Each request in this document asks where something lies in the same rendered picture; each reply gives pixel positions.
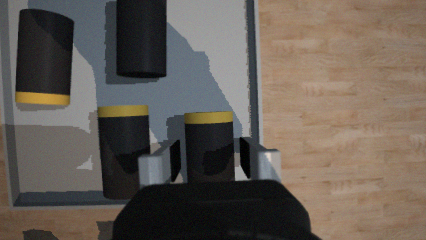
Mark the black cylinder with yellow band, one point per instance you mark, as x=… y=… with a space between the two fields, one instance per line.
x=44 y=57
x=141 y=38
x=209 y=143
x=124 y=136

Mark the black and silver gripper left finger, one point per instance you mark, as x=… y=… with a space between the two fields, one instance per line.
x=162 y=166

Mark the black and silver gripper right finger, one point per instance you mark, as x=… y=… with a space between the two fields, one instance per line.
x=258 y=162

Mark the grey shallow tray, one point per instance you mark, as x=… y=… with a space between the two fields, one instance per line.
x=52 y=152

